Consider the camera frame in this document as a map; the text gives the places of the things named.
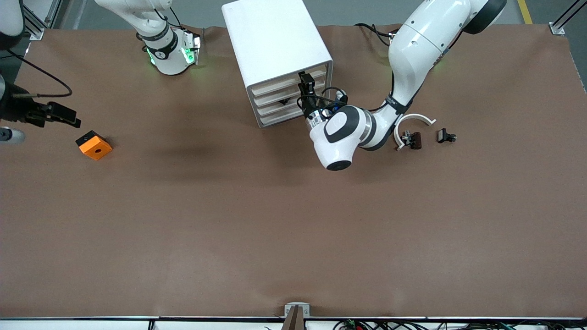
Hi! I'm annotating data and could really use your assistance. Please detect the grey plastic tray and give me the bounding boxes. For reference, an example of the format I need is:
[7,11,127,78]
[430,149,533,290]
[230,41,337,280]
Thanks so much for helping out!
[250,64,330,98]

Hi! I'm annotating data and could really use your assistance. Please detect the orange square block with hole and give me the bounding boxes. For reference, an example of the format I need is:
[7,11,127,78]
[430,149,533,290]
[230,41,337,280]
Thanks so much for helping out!
[76,131,113,161]

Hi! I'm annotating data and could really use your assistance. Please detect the white curved plastic clamp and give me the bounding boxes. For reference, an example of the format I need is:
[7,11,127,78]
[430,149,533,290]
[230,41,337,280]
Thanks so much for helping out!
[393,113,437,152]

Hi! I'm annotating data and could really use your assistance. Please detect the brown table mat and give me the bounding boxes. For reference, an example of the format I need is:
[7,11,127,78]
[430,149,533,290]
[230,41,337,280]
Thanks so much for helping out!
[0,24,587,319]

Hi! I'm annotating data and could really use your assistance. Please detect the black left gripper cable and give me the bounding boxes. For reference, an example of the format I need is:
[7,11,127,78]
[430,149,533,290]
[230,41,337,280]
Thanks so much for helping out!
[297,86,347,116]

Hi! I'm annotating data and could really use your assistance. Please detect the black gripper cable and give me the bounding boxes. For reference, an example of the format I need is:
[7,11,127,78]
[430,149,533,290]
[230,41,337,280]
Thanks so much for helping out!
[5,49,73,98]
[297,86,347,116]

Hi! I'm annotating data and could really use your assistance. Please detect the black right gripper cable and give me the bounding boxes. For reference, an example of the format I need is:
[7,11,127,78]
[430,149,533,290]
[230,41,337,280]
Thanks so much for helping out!
[5,49,73,98]

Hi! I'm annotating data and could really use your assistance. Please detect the black left arm base cables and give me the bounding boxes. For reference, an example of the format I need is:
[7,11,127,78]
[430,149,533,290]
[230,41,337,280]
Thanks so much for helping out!
[355,22,397,46]

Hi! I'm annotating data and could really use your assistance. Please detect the aluminium frame post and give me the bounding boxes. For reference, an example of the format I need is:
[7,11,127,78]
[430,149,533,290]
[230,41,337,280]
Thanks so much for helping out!
[21,0,62,41]
[549,0,587,36]

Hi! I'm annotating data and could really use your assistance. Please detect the grey metal bracket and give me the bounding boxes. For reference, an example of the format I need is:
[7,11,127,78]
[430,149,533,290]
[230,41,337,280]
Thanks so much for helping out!
[284,302,310,318]

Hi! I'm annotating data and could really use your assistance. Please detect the silver table edge rail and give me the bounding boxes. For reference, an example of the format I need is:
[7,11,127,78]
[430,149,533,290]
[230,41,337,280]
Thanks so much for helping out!
[0,315,587,321]

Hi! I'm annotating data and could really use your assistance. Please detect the brown wooden post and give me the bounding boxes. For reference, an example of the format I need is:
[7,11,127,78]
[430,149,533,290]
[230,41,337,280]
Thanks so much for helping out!
[281,306,305,330]

